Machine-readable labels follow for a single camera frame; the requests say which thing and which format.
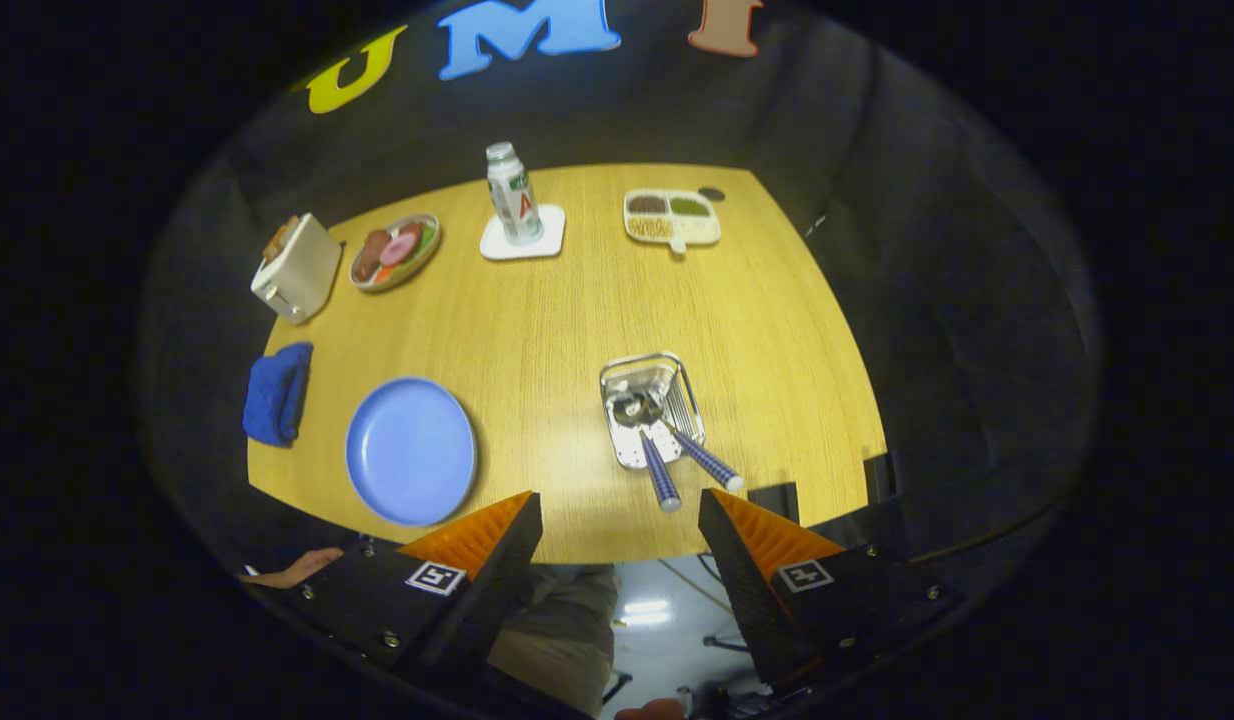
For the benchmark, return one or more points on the black round table cap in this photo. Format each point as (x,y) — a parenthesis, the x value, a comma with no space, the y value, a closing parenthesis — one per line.
(712,194)

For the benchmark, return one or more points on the blue folded cloth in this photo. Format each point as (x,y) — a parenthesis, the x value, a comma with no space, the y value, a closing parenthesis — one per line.
(277,395)

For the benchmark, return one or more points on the white square coaster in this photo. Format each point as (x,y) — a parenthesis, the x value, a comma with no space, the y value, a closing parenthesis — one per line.
(552,242)

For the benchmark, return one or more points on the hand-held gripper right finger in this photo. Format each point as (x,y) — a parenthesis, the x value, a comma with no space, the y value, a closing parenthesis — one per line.
(742,590)

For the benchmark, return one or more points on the cream toaster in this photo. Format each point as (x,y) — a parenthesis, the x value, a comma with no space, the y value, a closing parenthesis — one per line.
(302,270)

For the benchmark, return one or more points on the toast slice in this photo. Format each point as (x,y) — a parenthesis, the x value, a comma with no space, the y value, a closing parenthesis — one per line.
(280,240)

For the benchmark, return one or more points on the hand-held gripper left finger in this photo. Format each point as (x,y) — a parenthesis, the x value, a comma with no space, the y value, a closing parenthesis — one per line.
(477,600)

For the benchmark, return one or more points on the black backdrop cloth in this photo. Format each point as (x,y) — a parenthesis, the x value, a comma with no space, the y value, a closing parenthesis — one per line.
(927,250)

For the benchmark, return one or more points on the black table clamp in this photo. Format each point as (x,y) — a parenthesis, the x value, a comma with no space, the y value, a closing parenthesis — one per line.
(879,478)
(774,502)

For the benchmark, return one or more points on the white divided grain tray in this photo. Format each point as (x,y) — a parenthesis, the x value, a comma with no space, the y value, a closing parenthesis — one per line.
(672,232)

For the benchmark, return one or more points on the person's trouser leg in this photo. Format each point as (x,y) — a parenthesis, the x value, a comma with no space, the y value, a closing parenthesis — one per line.
(557,630)

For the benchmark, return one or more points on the white plastic bottle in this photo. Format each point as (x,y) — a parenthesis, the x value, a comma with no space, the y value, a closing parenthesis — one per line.
(515,200)

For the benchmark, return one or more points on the blue round plate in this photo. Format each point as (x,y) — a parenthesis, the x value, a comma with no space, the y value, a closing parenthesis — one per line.
(412,450)

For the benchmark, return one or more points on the plate of toy food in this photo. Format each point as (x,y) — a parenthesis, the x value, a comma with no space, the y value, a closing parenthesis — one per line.
(392,250)

